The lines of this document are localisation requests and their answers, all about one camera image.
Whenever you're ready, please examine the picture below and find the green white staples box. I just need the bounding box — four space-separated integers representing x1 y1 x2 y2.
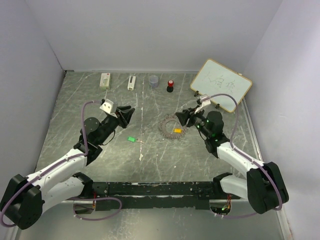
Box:
99 73 111 90

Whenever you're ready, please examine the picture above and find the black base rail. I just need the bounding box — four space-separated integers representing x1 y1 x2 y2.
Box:
71 181 228 211

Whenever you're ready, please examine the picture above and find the aluminium frame rail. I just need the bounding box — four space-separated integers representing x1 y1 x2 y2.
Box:
241 98 263 161

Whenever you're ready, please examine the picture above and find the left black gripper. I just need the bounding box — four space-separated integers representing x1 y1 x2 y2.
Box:
97 104 135 145

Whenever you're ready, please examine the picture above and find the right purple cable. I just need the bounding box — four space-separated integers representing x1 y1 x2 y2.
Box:
202 93 284 219

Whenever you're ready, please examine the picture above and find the purple cable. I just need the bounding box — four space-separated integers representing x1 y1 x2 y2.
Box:
0 99 123 228
202 93 284 219

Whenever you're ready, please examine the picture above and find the clear jar of paperclips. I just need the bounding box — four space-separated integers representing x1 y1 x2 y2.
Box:
148 75 159 88

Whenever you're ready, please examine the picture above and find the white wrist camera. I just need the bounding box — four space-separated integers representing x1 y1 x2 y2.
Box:
99 99 118 117
194 94 211 114

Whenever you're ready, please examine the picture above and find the key with green tag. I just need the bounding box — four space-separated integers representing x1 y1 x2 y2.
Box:
127 136 144 144

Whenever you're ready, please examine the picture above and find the small whiteboard yellow frame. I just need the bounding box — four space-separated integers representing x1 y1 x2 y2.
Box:
190 58 253 113

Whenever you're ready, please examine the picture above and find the white stapler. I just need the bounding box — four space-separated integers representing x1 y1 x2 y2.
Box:
127 75 136 91

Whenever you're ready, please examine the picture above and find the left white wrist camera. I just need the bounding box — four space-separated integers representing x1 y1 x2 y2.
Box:
99 99 118 117

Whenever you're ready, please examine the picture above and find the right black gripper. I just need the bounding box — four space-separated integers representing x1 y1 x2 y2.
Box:
175 105 211 138

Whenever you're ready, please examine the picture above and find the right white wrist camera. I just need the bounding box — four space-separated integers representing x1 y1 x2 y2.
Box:
194 94 211 114

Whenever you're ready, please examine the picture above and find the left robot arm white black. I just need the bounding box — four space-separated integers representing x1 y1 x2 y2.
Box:
0 103 135 230

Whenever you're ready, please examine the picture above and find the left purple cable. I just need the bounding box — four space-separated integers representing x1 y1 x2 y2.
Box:
0 99 123 228

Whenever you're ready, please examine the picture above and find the red black stamp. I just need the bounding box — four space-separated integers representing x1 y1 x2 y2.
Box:
166 79 174 93

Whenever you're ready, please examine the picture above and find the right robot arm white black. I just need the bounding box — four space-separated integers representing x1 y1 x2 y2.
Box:
175 108 289 214

